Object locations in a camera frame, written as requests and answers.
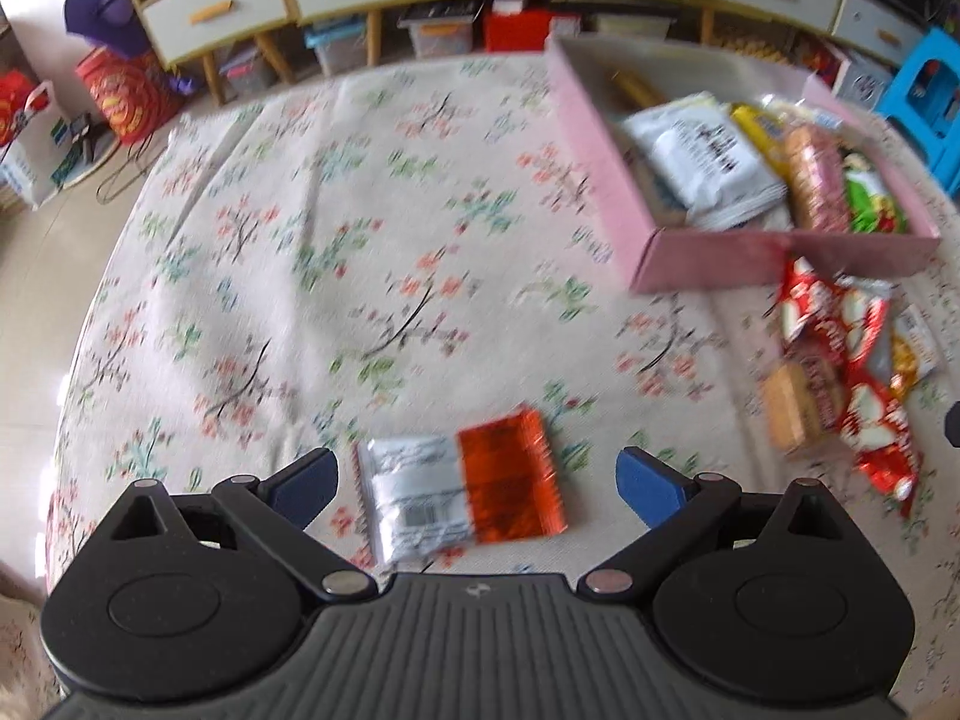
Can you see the pink cardboard box tray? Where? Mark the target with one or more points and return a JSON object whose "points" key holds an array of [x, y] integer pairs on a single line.
{"points": [[601, 80]]}

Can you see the yellow snack packet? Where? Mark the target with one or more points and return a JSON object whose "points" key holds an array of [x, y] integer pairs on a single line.
{"points": [[765, 133]]}

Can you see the silver red foil packet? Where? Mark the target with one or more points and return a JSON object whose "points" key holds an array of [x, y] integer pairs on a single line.
{"points": [[435, 493]]}

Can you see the red round lantern bag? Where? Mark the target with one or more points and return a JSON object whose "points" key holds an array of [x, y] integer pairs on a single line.
{"points": [[134, 95]]}

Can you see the brown biscuit roll packet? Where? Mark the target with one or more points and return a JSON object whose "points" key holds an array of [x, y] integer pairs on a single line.
{"points": [[803, 402]]}

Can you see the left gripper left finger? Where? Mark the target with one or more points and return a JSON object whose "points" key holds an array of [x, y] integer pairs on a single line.
{"points": [[270, 516]]}

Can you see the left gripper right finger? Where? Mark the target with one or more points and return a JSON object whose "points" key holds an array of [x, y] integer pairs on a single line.
{"points": [[684, 518]]}

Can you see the pink sausage snack packet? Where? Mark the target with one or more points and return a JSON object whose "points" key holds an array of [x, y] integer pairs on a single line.
{"points": [[816, 179]]}

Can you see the white black lettered snack bag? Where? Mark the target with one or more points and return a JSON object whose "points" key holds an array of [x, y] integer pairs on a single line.
{"points": [[715, 173]]}

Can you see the clear plastic storage bin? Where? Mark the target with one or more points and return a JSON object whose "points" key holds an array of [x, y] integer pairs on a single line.
{"points": [[339, 44]]}

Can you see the blue plastic stool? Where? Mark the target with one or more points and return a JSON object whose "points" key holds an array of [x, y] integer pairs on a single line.
{"points": [[921, 103]]}

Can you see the green chips snack packet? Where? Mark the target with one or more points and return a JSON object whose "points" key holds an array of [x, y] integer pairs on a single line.
{"points": [[874, 208]]}

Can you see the red white snack packet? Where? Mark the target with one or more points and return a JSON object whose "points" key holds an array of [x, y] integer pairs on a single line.
{"points": [[847, 320], [876, 427]]}

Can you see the floral white tablecloth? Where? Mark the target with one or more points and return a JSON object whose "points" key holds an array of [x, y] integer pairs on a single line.
{"points": [[406, 250]]}

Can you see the red shoe box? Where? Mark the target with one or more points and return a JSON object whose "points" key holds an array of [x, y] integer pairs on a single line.
{"points": [[527, 30]]}

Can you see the small orange snack packet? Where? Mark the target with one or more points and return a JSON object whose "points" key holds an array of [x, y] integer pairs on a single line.
{"points": [[914, 355]]}

